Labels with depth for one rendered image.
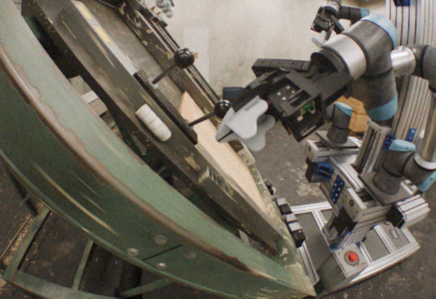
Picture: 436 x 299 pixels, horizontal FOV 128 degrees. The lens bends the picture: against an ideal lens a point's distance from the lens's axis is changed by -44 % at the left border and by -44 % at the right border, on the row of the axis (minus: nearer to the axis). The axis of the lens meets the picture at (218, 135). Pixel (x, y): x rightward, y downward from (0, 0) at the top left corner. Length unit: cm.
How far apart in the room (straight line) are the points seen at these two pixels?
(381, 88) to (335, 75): 12
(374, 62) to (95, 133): 38
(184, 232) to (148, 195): 5
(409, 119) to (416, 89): 16
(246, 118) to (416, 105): 104
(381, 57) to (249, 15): 598
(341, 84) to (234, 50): 587
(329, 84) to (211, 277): 33
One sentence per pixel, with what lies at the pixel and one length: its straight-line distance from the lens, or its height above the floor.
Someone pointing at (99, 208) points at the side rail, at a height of 141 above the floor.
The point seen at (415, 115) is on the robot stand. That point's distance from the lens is 122.
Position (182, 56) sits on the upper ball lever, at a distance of 32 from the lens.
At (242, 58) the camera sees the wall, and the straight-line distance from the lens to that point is 614.
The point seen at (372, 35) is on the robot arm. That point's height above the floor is 159.
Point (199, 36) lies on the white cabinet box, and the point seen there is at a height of 183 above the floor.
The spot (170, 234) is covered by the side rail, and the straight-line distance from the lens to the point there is 21.
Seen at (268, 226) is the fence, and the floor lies 100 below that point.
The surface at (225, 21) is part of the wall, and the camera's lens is 613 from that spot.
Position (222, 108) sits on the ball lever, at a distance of 34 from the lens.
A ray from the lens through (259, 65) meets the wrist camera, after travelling 34.
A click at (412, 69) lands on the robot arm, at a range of 73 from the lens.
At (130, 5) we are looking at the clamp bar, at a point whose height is 176.
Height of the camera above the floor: 154
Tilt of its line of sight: 26 degrees down
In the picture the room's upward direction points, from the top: straight up
